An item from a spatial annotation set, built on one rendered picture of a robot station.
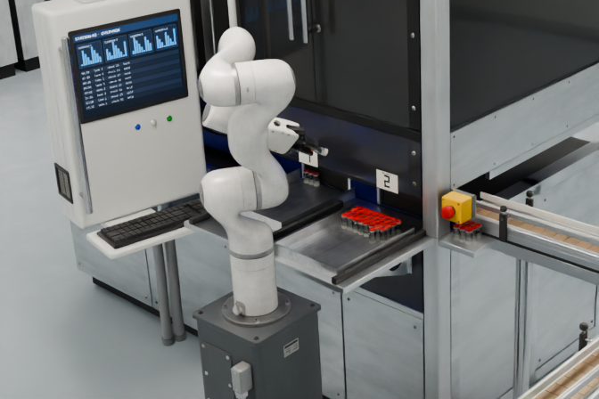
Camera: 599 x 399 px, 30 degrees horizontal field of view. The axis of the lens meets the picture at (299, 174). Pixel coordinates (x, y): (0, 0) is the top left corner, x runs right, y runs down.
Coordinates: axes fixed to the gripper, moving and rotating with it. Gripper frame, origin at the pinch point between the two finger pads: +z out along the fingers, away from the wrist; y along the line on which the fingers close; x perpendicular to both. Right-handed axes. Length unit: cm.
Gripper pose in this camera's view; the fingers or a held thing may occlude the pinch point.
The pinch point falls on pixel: (308, 146)
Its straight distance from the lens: 316.5
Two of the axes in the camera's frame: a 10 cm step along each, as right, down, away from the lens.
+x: -0.3, 8.0, -6.0
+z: 8.9, 3.0, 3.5
